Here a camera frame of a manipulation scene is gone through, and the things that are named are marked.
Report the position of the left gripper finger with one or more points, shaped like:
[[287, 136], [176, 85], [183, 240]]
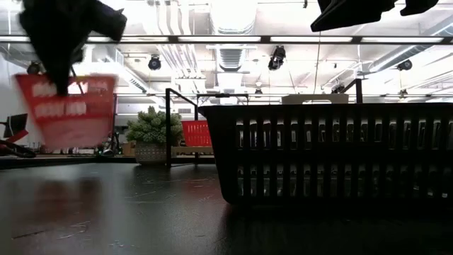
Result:
[[62, 83]]

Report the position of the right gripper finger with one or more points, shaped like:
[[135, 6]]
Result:
[[347, 14]]

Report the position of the red plastic mesh basket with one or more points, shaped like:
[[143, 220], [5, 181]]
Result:
[[196, 134], [81, 127]]

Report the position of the black plastic mesh basket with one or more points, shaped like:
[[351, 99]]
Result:
[[226, 159]]

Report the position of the black ceiling reel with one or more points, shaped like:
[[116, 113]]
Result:
[[33, 67], [277, 57], [154, 63], [404, 64]]

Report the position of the black monitor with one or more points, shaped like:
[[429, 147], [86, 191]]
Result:
[[16, 124]]

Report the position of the brown cardboard box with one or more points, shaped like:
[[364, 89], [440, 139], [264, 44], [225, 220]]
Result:
[[129, 148]]

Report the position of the green potted artificial plant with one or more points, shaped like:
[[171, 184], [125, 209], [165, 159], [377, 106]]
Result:
[[152, 131]]

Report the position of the black table mat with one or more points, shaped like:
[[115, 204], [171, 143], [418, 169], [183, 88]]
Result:
[[141, 212]]

